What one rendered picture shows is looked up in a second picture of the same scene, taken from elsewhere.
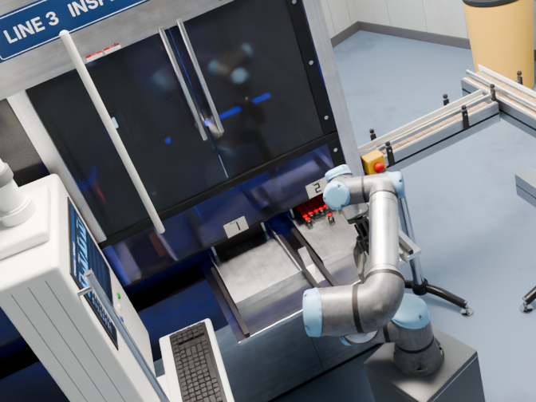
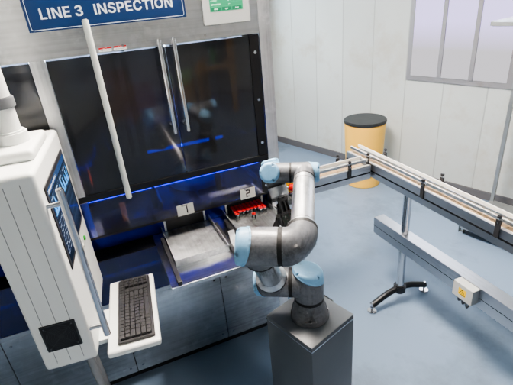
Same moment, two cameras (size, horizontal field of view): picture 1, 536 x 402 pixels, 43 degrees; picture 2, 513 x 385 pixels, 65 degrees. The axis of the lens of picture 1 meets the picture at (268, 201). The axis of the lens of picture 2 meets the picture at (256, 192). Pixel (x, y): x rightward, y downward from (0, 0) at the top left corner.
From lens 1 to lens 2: 0.56 m
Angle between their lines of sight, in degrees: 12
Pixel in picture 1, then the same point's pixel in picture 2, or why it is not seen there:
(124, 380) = (71, 294)
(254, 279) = (192, 248)
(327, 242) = not seen: hidden behind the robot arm
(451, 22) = (333, 141)
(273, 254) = (209, 234)
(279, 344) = (200, 308)
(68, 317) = (33, 225)
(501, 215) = (357, 251)
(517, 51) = not seen: hidden behind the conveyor
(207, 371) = (143, 308)
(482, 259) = (343, 276)
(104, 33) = (116, 34)
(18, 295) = not seen: outside the picture
